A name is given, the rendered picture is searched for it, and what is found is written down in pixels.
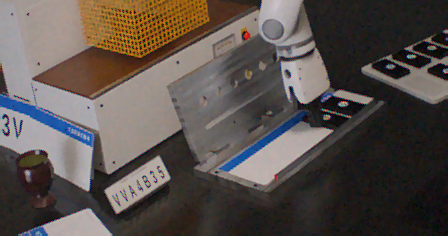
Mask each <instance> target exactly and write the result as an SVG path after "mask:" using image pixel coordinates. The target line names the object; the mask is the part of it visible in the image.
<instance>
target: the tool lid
mask: <svg viewBox="0 0 448 236"><path fill-rule="evenodd" d="M273 53H275V54H276V56H277V61H273V59H272V55H273ZM260 61H262V63H263V64H264V68H263V69H262V70H261V69H259V62H260ZM281 61H282V59H281V57H280V56H278V55H277V50H276V47H275V44H274V43H269V42H267V41H266V40H264V38H263V37H261V34H260V32H259V33H258V34H257V35H254V36H253V37H250V38H249V39H248V40H245V41H244V42H242V43H240V44H239V45H237V46H235V47H232V49H230V50H227V51H226V52H225V53H222V54H221V55H218V56H217V57H216V58H213V60H211V61H208V62H207V63H204V64H203V65H202V66H199V67H198V68H197V69H194V70H193V71H192V72H189V73H188V74H185V75H184V76H183V77H180V78H179V79H177V80H175V81H174V82H172V83H170V84H169V85H166V88H167V90H168V91H169V96H170V97H171V99H172V103H173V105H174V109H175V111H176V113H177V116H178V118H179V121H180V124H181V126H182V130H183V132H184V134H185V137H186V140H187V141H188V146H189V147H190V149H191V153H192V155H193V159H194V161H195V162H202V160H204V159H206V156H205V154H206V153H207V152H208V151H210V150H211V151H218V150H219V149H221V148H222V147H223V146H226V145H227V144H229V145H230V147H229V149H232V147H234V146H235V145H237V143H240V142H241V141H242V140H244V139H246V137H248V136H249V133H248V129H251V128H252V127H253V126H255V125H257V124H259V122H261V121H262V118H261V116H262V115H265V113H266V115H270V114H273V113H275V112H276V111H277V110H279V109H280V108H282V107H284V109H285V110H284V112H285V111H286V110H289V108H291V107H293V103H291V102H289V99H288V96H287V94H286V88H285V85H284V83H283V74H282V69H281ZM245 70H248V71H249V73H250V77H249V78H248V79H247V78H246V77H245ZM231 79H235V87H234V88H232V86H231V85H230V81H231ZM216 88H219V89H220V90H221V95H220V96H219V97H218V96H216V95H215V89H216ZM201 96H202V97H204V99H205V104H204V106H203V107H202V106H201V104H200V103H199V100H200V98H201Z"/></svg>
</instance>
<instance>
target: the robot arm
mask: <svg viewBox="0 0 448 236"><path fill-rule="evenodd" d="M258 30H259V32H260V34H261V37H263V38H264V40H266V41H267V42H269V43H274V44H275V47H276V50H277V55H278V56H280V57H281V59H282V61H281V69H282V74H283V83H284V85H285V88H286V94H287V96H288V99H289V102H291V103H293V106H294V110H303V111H304V112H306V113H307V118H308V121H309V123H310V127H314V128H321V127H322V126H324V124H325V123H324V118H323V115H322V110H321V108H320V107H322V96H323V95H324V93H325V92H327V89H329V86H330V84H329V78H328V75H327V73H326V68H325V66H324V64H323V60H322V59H321V55H320V54H319V52H318V50H317V49H316V47H315V42H314V39H313V36H312V31H311V28H310V25H309V20H308V17H307V15H306V10H305V7H304V4H303V0H262V4H261V8H260V13H259V17H258ZM307 103H308V104H307Z"/></svg>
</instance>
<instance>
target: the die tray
mask: <svg viewBox="0 0 448 236"><path fill-rule="evenodd" d="M431 37H432V36H431ZM431 37H430V38H427V39H425V41H427V42H429V43H433V44H436V45H438V46H442V47H444V48H447V49H448V47H447V46H444V45H442V44H437V43H435V42H433V41H431ZM414 45H415V44H413V45H412V46H414ZM412 46H409V47H408V48H404V49H406V50H408V51H412V52H414V53H416V54H420V55H422V56H426V57H428V58H430V59H431V63H430V64H428V65H426V66H424V67H423V68H420V69H419V68H415V67H413V66H411V65H407V64H405V63H403V62H398V61H396V60H394V59H392V54H391V55H390V56H386V57H385V58H386V59H388V60H390V61H392V62H395V63H396V64H400V65H401V66H403V67H406V68H408V69H409V70H410V74H407V75H406V76H405V77H401V78H400V79H397V80H396V79H394V78H391V77H390V76H387V75H385V74H384V73H380V72H379V71H378V70H374V69H373V68H372V67H371V64H372V63H371V64H369V65H367V66H365V67H363V68H362V73H363V74H365V75H368V76H370V77H372V78H375V79H376V80H380V81H381V82H383V83H387V84H388V85H390V86H393V87H395V88H398V89H399V90H402V91H405V92H406V93H408V94H412V95H413V96H416V97H418V98H420V99H423V100H424V101H427V102H429V103H435V104H437V103H439V102H440V101H442V100H444V99H446V98H448V81H445V80H443V79H442V78H438V77H436V76H434V75H431V74H430V73H427V68H430V67H431V66H434V65H436V64H438V63H440V62H441V63H442V64H446V65H448V56H446V57H445V58H443V59H441V60H438V59H436V58H434V57H430V56H428V55H426V54H421V53H419V52H417V51H413V49H412ZM385 58H384V59H385Z"/></svg>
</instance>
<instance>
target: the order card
mask: <svg viewBox="0 0 448 236"><path fill-rule="evenodd" d="M168 180H170V175H169V174H168V172H167V169H166V168H165V167H164V164H163V162H162V159H161V158H160V156H157V157H156V158H154V159H153V160H151V161H149V162H148V163H146V164H145V165H144V166H142V167H140V168H138V169H137V170H136V171H134V172H132V173H130V175H127V176H126V177H125V178H123V179H122V180H119V181H118V182H116V183H115V184H113V185H112V186H111V187H109V188H107V189H105V194H106V195H107V196H108V199H109V201H110V204H111V205H112V206H113V208H114V210H115V211H116V213H120V211H122V210H124V209H126V208H127V207H129V206H130V205H132V204H133V203H135V202H136V201H138V200H139V199H141V198H143V196H145V195H147V194H149V193H150V192H152V191H153V190H154V189H156V188H158V187H160V185H162V184H164V183H165V182H167V181H168Z"/></svg>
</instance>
